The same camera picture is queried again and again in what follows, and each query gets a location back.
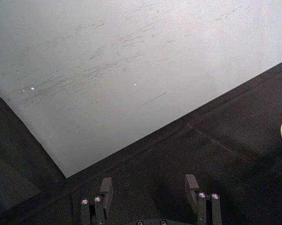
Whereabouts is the black table cloth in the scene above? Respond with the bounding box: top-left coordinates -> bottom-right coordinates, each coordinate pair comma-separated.
0,57 -> 282,225

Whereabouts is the plain pale wall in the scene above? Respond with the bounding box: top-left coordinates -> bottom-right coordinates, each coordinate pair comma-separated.
0,0 -> 282,179

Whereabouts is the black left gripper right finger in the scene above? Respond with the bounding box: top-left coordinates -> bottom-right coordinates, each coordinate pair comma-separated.
184,174 -> 222,225

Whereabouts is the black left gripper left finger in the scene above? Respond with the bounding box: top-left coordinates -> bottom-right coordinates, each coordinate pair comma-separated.
80,177 -> 114,225

